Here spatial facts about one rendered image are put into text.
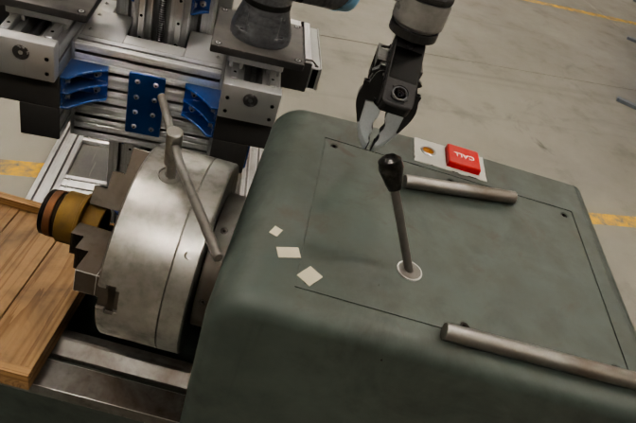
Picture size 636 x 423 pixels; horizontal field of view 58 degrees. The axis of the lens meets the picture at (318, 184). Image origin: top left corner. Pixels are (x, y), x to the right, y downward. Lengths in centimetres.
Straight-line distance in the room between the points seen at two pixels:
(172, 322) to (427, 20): 54
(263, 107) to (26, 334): 67
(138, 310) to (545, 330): 55
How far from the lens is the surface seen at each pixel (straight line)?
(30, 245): 124
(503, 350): 76
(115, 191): 97
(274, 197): 83
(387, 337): 72
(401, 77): 81
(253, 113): 137
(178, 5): 153
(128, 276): 83
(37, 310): 114
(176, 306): 83
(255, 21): 141
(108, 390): 107
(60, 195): 99
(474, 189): 98
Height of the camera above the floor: 178
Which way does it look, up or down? 37 degrees down
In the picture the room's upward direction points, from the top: 19 degrees clockwise
